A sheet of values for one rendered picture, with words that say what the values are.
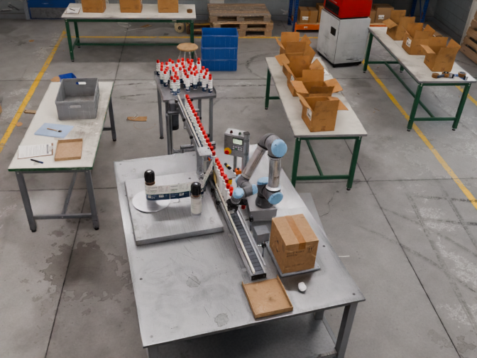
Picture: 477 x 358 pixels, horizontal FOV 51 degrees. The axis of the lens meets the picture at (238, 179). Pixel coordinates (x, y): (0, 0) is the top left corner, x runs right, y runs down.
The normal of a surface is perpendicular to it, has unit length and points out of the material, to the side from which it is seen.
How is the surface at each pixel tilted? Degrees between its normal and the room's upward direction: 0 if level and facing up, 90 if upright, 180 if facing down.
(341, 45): 90
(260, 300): 0
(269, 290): 0
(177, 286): 0
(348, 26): 90
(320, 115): 91
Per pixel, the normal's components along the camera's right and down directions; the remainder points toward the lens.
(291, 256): 0.27, 0.56
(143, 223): 0.04, -0.82
